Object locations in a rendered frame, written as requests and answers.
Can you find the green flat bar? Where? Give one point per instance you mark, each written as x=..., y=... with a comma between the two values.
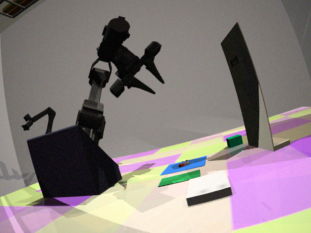
x=179, y=178

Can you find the green rectangular block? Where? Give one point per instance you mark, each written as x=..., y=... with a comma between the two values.
x=234, y=140

